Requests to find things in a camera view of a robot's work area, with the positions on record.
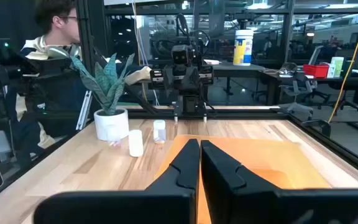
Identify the yellow cable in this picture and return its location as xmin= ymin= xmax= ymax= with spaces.
xmin=328 ymin=0 xmax=358 ymax=124

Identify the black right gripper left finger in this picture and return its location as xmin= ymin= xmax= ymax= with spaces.
xmin=32 ymin=138 xmax=200 ymax=224

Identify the headset on desk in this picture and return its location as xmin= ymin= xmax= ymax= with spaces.
xmin=271 ymin=62 xmax=298 ymax=77

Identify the white yellow wipes canister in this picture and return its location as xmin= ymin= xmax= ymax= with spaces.
xmin=232 ymin=29 xmax=255 ymax=67

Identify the black office chair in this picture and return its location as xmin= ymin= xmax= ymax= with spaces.
xmin=328 ymin=46 xmax=358 ymax=119

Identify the orange mat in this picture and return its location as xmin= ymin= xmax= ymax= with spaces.
xmin=154 ymin=134 xmax=332 ymax=224

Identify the white opaque pill bottle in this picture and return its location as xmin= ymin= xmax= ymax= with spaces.
xmin=128 ymin=129 xmax=144 ymax=158

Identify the black frame post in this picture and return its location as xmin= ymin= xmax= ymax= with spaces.
xmin=75 ymin=0 xmax=106 ymax=119

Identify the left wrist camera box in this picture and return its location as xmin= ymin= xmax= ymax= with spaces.
xmin=170 ymin=44 xmax=195 ymax=66

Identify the small black desk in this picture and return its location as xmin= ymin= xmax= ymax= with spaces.
xmin=209 ymin=62 xmax=267 ymax=97

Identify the white hanging cable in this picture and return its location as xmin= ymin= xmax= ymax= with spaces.
xmin=131 ymin=0 xmax=160 ymax=107

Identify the green white container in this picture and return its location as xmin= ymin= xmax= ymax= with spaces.
xmin=331 ymin=56 xmax=345 ymax=78

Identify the small clear cup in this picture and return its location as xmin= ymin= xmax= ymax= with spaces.
xmin=106 ymin=124 xmax=122 ymax=147

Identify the grey office chair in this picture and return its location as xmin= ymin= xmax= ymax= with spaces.
xmin=278 ymin=62 xmax=320 ymax=117

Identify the clear pill bottle white cap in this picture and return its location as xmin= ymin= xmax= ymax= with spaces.
xmin=152 ymin=119 xmax=167 ymax=145

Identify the silver aluminium bar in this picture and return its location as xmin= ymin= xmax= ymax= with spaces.
xmin=75 ymin=90 xmax=93 ymax=131

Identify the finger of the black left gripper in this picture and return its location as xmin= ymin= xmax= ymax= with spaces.
xmin=162 ymin=67 xmax=175 ymax=96
xmin=193 ymin=67 xmax=208 ymax=93

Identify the snake plant in white pot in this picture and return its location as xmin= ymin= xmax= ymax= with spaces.
xmin=70 ymin=52 xmax=135 ymax=141

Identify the red plastic bin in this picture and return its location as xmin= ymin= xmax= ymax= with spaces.
xmin=303 ymin=63 xmax=330 ymax=79

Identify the person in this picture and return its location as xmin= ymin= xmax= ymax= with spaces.
xmin=6 ymin=0 xmax=152 ymax=158

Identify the long black desk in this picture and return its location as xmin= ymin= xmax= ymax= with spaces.
xmin=259 ymin=68 xmax=358 ymax=107

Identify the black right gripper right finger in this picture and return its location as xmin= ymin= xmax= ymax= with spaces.
xmin=200 ymin=140 xmax=358 ymax=224

